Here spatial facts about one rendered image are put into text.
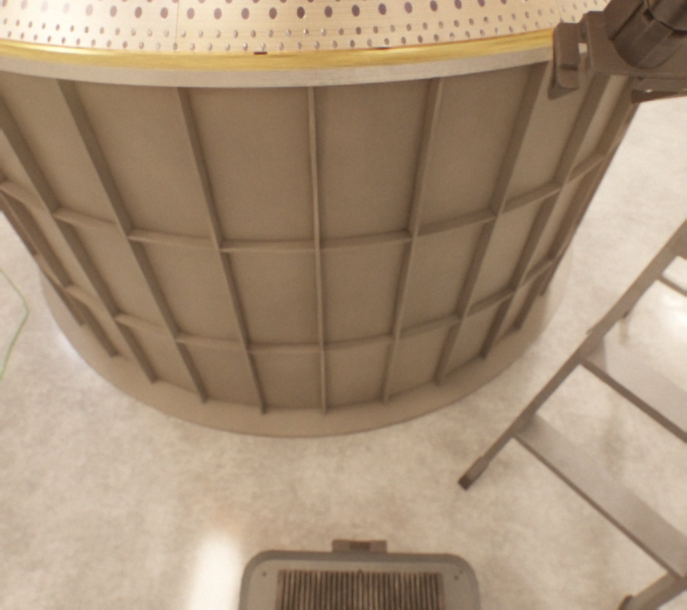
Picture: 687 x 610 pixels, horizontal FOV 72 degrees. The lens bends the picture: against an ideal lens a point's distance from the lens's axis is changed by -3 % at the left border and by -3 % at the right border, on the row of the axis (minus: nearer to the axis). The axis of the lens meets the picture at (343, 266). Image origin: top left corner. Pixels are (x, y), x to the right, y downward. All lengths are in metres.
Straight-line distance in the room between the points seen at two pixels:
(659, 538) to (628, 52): 1.11
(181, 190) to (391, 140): 0.38
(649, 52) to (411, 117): 0.41
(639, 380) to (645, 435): 0.72
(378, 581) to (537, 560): 0.53
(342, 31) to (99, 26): 0.34
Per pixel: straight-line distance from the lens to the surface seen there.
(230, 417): 1.62
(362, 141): 0.83
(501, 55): 0.79
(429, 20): 0.77
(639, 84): 0.56
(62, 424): 1.83
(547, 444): 1.36
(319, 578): 1.23
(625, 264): 2.30
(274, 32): 0.73
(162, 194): 0.96
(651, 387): 1.16
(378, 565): 1.24
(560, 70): 0.54
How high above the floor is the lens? 1.48
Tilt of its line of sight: 49 degrees down
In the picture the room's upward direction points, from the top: 1 degrees clockwise
